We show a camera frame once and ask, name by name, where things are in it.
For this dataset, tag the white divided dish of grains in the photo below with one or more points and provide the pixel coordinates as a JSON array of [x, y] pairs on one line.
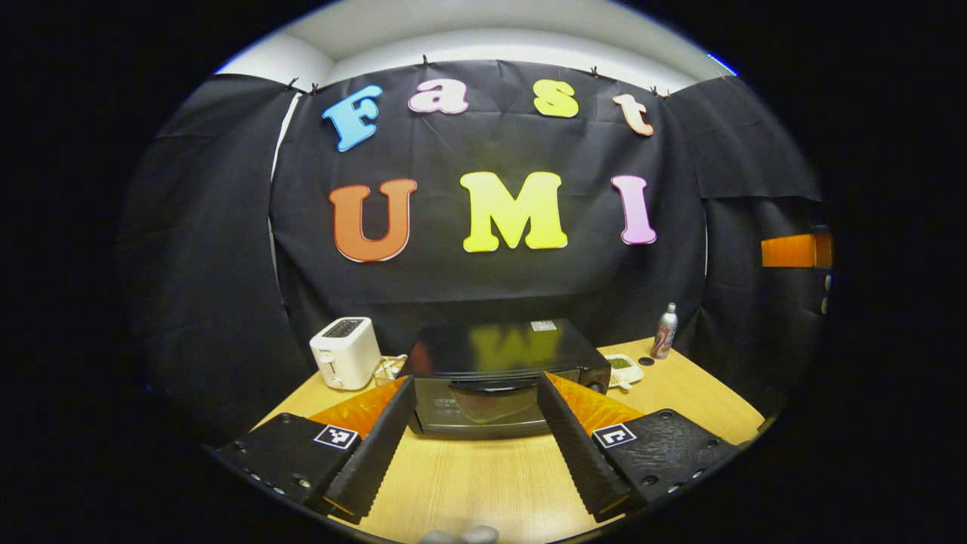
[[623, 366]]

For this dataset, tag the black electric oven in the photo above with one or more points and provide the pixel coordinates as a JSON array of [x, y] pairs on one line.
[[491, 351]]

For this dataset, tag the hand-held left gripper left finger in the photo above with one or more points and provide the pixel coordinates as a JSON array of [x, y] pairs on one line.
[[378, 453]]

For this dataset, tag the black backdrop cloth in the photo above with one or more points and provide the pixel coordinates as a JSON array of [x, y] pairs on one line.
[[468, 287]]

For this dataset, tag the white toaster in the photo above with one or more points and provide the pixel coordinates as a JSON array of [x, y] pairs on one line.
[[344, 353]]

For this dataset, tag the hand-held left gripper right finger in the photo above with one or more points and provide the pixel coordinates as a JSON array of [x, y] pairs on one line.
[[582, 453]]

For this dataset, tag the pink label drink bottle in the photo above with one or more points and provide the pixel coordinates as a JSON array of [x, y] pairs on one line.
[[665, 336]]

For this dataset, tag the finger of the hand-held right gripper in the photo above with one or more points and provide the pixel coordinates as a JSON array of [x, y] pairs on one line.
[[793, 251]]

